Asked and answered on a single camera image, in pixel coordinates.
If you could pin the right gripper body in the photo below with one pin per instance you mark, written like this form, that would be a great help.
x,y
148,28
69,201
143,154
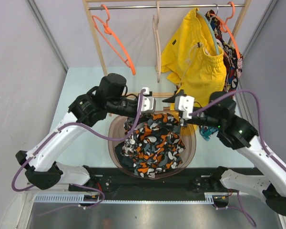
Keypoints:
x,y
184,120

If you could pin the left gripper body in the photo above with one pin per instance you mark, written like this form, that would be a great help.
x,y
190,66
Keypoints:
x,y
143,114

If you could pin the orange black camouflage shorts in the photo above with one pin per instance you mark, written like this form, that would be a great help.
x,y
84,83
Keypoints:
x,y
155,144

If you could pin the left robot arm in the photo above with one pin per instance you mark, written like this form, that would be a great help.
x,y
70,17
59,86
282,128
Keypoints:
x,y
40,164

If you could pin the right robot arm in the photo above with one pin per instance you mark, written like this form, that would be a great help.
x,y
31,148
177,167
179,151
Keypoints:
x,y
238,134

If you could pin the yellow shorts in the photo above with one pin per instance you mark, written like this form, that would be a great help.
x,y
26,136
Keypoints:
x,y
192,60

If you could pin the dark navy shorts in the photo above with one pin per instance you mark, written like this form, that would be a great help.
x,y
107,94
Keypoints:
x,y
127,162

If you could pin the orange hanger left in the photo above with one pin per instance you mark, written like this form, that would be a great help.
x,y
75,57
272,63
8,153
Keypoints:
x,y
103,28

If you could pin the orange hanger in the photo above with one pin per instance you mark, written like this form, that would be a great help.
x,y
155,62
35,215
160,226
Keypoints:
x,y
103,28
224,27

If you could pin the colourful patterned shorts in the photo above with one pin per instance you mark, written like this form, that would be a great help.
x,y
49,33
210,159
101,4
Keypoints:
x,y
228,78

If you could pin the beige wooden hanger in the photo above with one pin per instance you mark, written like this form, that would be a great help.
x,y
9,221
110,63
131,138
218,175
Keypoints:
x,y
155,24

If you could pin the orange hanger right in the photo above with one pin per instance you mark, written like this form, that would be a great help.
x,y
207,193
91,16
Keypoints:
x,y
224,27

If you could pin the teal hanger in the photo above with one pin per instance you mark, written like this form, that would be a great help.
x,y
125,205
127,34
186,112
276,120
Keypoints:
x,y
216,47

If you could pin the metal hanging rod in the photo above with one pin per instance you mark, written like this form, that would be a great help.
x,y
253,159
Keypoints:
x,y
170,6

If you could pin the wooden clothes rack frame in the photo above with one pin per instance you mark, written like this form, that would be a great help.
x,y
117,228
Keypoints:
x,y
102,14

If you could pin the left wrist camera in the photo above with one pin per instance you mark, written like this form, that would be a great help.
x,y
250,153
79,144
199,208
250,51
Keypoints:
x,y
146,101

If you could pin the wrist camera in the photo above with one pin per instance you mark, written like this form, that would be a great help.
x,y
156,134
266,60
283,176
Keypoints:
x,y
184,105
146,101

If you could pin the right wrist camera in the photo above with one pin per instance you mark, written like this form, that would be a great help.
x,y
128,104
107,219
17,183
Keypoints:
x,y
184,105

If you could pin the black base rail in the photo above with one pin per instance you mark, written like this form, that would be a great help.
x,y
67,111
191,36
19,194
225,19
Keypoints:
x,y
189,184

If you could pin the white cable duct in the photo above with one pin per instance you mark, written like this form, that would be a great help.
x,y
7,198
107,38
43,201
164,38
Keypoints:
x,y
208,198

